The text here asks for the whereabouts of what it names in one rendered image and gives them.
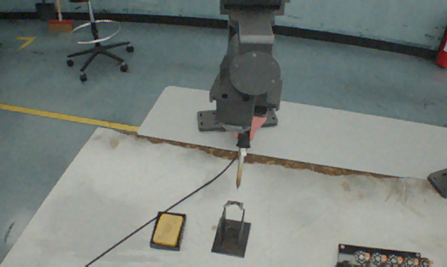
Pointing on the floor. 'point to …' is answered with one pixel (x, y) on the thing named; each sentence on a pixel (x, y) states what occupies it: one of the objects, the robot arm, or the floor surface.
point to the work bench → (289, 173)
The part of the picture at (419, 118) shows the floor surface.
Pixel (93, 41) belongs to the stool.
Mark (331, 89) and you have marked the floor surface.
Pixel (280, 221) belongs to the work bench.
